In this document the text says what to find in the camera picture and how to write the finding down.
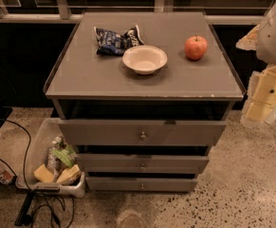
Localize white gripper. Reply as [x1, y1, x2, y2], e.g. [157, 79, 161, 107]
[243, 65, 276, 124]

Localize grey drawer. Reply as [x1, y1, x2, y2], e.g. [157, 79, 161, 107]
[76, 154, 209, 174]
[86, 177, 197, 193]
[58, 120, 226, 146]

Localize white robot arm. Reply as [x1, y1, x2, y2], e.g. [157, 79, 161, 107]
[236, 3, 276, 127]

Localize grey drawer cabinet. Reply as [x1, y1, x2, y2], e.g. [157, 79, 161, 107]
[45, 12, 244, 181]

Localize grey top drawer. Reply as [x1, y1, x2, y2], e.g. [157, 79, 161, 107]
[58, 120, 226, 146]

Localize grey bottom drawer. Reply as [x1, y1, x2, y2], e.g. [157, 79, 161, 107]
[86, 177, 197, 193]

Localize red apple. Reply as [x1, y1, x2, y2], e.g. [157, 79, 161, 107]
[184, 35, 208, 61]

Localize white bowl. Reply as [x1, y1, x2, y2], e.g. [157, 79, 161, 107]
[122, 46, 168, 75]

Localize metal window railing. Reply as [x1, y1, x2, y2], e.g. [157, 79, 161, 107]
[0, 0, 276, 27]

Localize blue chip bag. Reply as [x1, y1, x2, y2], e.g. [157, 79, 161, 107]
[94, 25, 144, 56]

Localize green snack packet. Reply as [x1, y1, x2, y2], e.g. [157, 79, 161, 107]
[52, 145, 75, 168]

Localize yellow sponge right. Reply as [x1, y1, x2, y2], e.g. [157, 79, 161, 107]
[56, 164, 81, 185]

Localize yellow sponge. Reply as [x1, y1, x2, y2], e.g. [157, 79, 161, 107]
[56, 164, 81, 185]
[33, 164, 54, 182]

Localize clear plastic bin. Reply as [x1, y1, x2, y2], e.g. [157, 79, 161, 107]
[15, 118, 85, 198]

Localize yellow sponge left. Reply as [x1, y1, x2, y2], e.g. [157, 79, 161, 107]
[33, 164, 54, 182]

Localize black cable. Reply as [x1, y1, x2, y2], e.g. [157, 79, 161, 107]
[0, 114, 76, 228]

